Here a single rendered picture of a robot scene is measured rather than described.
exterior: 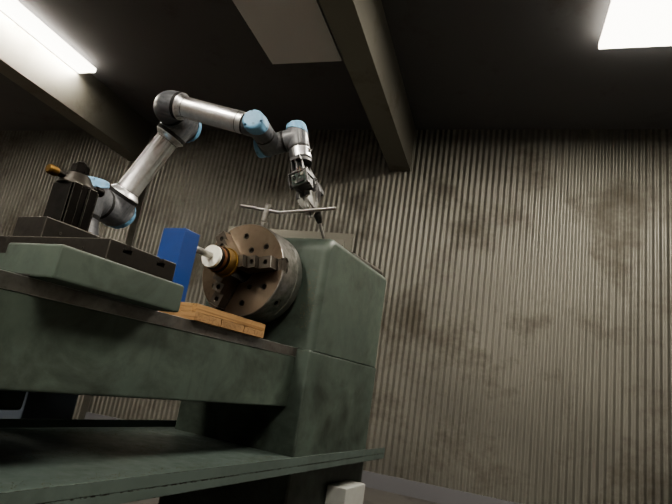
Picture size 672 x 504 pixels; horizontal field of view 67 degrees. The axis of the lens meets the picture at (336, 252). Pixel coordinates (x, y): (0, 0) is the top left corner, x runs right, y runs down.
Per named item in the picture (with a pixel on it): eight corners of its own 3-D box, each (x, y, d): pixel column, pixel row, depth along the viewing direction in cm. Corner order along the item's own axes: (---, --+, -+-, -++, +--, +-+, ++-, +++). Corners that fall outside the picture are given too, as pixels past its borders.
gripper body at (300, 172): (288, 189, 169) (284, 158, 174) (300, 199, 177) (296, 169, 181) (308, 182, 166) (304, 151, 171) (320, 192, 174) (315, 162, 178)
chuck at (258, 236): (207, 313, 177) (233, 227, 183) (282, 331, 162) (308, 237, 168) (190, 307, 169) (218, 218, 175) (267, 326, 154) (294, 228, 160)
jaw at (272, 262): (255, 263, 167) (286, 259, 162) (254, 278, 165) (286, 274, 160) (235, 253, 157) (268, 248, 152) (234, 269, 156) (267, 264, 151)
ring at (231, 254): (222, 250, 163) (204, 241, 155) (246, 251, 159) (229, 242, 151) (216, 278, 161) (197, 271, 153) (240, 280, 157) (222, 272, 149)
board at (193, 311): (168, 326, 161) (171, 314, 162) (263, 338, 145) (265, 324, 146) (89, 308, 135) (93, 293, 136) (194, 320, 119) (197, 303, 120)
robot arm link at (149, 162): (77, 207, 183) (170, 90, 189) (104, 221, 197) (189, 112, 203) (98, 224, 179) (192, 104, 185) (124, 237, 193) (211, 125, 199)
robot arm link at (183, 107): (149, 75, 179) (269, 105, 165) (165, 93, 189) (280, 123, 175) (134, 103, 177) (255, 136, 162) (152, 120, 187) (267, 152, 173)
